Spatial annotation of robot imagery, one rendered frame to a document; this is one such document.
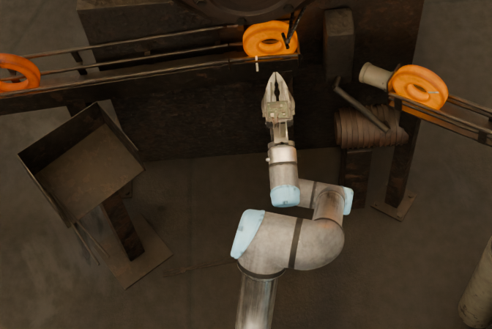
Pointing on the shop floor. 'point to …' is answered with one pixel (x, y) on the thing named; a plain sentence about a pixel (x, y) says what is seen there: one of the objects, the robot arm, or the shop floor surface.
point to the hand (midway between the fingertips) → (275, 78)
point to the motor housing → (363, 144)
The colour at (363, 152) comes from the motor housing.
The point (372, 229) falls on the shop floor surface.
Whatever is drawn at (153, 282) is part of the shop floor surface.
